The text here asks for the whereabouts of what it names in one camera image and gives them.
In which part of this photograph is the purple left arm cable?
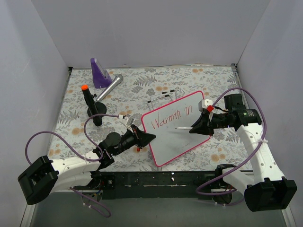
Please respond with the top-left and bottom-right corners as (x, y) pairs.
(25, 114), (125, 218)

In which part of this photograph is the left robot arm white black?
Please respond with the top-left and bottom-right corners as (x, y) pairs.
(18, 125), (156, 205)

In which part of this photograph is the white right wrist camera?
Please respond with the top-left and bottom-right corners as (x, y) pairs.
(198, 99), (214, 121)

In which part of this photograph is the silver microphone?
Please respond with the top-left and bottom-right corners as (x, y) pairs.
(96, 74), (124, 102)

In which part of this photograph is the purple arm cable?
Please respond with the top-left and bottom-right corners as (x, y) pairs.
(25, 114), (125, 218)
(196, 87), (268, 206)

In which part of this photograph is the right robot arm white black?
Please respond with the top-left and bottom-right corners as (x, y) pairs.
(189, 94), (297, 212)

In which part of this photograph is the black torch with orange cap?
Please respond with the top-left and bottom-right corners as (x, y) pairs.
(81, 85), (107, 117)

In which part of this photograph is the floral patterned table mat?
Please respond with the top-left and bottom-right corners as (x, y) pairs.
(48, 65), (247, 172)

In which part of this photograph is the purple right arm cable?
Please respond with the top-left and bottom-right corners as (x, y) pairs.
(196, 87), (268, 206)

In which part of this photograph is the white red whiteboard marker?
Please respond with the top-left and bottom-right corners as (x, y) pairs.
(175, 127), (192, 130)

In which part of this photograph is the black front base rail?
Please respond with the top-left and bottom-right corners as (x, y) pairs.
(80, 171), (215, 200)

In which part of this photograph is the pink framed whiteboard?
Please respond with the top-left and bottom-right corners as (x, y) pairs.
(141, 90), (211, 167)

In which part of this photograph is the purple wedge stand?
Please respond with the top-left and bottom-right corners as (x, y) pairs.
(90, 58), (112, 89)

